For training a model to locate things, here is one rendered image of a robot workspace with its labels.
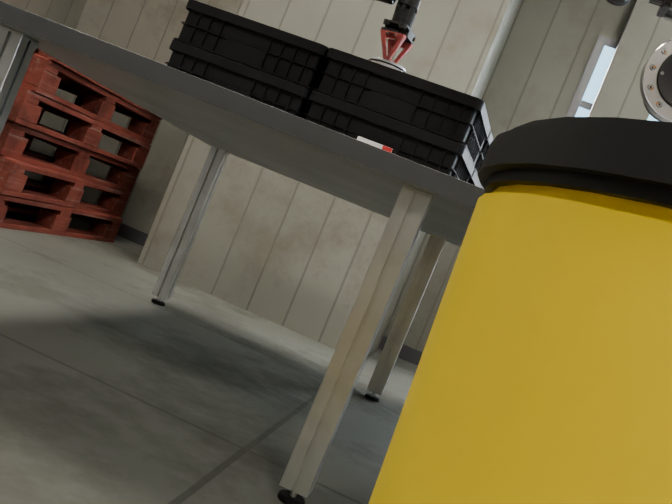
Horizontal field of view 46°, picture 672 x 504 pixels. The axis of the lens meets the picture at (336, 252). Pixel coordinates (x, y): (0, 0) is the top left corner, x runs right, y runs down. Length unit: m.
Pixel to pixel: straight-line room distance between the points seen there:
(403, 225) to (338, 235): 2.39
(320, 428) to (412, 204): 0.47
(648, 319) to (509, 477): 0.07
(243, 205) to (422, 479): 3.72
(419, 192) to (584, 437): 1.27
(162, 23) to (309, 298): 2.19
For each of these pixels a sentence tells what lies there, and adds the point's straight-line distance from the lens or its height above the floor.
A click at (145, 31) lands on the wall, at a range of 5.31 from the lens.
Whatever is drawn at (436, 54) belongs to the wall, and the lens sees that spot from 4.02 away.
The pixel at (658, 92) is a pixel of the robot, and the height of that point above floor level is 1.08.
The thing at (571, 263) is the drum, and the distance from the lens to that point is 0.29.
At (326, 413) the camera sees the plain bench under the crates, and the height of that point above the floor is 0.19.
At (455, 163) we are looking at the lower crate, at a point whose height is 0.78.
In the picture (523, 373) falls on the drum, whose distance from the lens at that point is 0.29.
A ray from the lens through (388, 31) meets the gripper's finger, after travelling 2.11.
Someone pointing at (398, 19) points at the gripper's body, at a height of 1.10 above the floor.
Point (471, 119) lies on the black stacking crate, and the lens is 1.86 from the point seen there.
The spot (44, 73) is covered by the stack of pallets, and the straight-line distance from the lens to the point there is 3.57.
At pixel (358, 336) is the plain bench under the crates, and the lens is 1.54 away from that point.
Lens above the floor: 0.52
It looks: 1 degrees down
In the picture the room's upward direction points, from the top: 22 degrees clockwise
